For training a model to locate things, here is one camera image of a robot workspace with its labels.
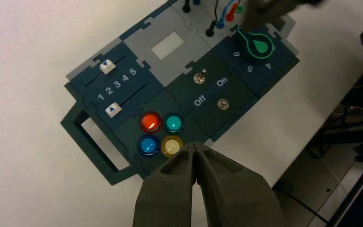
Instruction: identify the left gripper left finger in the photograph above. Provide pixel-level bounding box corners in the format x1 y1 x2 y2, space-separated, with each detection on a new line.
133 143 197 227

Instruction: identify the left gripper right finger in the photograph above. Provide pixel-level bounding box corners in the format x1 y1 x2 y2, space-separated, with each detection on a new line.
196 142 285 227

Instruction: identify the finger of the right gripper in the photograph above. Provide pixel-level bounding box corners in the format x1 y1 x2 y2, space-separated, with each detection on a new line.
247 0 298 29
244 0 276 23

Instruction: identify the black green rotary knob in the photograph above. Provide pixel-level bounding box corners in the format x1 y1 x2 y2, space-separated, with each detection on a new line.
233 27 276 65

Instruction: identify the white slider knob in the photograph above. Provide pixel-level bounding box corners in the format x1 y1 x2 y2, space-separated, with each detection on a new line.
104 102 121 118
99 59 116 75

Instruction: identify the red banana plug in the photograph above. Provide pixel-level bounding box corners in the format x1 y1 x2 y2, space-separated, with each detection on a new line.
225 8 236 23

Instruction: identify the yellow push button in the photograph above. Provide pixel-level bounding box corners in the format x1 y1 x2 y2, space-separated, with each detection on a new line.
160 135 185 158

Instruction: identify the blue push button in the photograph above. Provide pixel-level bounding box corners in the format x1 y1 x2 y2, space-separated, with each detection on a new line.
137 134 161 158

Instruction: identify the teal push button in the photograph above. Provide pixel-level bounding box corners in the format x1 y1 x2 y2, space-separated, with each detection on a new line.
163 113 185 134

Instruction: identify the red push button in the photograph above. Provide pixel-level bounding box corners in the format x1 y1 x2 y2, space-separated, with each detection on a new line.
139 111 164 135

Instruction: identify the white rectangular display window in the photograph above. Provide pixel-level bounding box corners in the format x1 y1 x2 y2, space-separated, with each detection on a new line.
151 32 185 60

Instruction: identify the teal grey puzzle task board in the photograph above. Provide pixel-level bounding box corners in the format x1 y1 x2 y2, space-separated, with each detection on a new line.
60 0 301 186

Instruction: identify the blue cable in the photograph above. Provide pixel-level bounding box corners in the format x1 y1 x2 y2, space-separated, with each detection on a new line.
222 0 235 19

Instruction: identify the black banana plug with cable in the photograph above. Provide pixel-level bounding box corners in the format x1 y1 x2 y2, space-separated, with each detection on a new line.
206 20 217 37

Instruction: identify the metal toggle switch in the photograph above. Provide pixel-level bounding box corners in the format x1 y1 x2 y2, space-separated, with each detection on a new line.
216 98 230 111
193 69 207 85

